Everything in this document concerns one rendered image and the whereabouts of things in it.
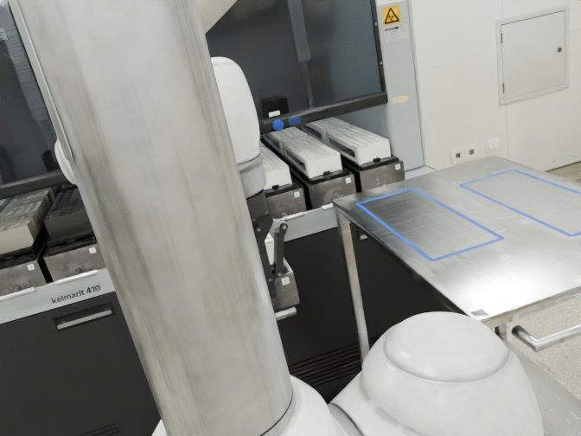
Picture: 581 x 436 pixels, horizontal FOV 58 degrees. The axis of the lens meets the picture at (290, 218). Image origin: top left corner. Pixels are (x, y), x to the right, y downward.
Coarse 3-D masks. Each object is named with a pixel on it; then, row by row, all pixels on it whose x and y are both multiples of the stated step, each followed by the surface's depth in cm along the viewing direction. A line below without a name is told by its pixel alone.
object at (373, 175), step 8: (344, 160) 160; (376, 160) 149; (384, 160) 149; (392, 160) 148; (400, 160) 150; (352, 168) 152; (360, 168) 148; (368, 168) 147; (376, 168) 147; (384, 168) 148; (392, 168) 148; (400, 168) 149; (360, 176) 147; (368, 176) 147; (376, 176) 148; (384, 176) 149; (392, 176) 149; (400, 176) 150; (360, 184) 149; (368, 184) 148; (376, 184) 149; (384, 184) 149
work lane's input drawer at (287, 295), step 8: (288, 272) 99; (280, 280) 99; (288, 280) 99; (280, 288) 99; (288, 288) 100; (296, 288) 100; (280, 296) 100; (288, 296) 100; (296, 296) 101; (272, 304) 100; (280, 304) 100; (288, 304) 101; (296, 304) 101; (280, 312) 96; (288, 312) 96; (296, 312) 97
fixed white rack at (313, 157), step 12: (288, 144) 168; (300, 144) 164; (312, 144) 162; (324, 144) 158; (288, 156) 169; (300, 156) 152; (312, 156) 150; (324, 156) 147; (336, 156) 147; (300, 168) 155; (312, 168) 146; (324, 168) 147; (336, 168) 148
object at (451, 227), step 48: (384, 192) 124; (432, 192) 119; (480, 192) 113; (528, 192) 108; (576, 192) 104; (384, 240) 101; (432, 240) 97; (480, 240) 93; (528, 240) 90; (576, 240) 87; (432, 288) 83; (480, 288) 79; (528, 288) 77; (576, 288) 75; (528, 336) 73; (576, 336) 72; (576, 432) 116
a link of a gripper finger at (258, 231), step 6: (258, 228) 85; (258, 234) 86; (258, 240) 86; (264, 240) 87; (258, 246) 88; (264, 246) 87; (264, 252) 88; (264, 258) 88; (264, 264) 89; (264, 270) 89; (270, 270) 89; (270, 276) 90; (270, 282) 89
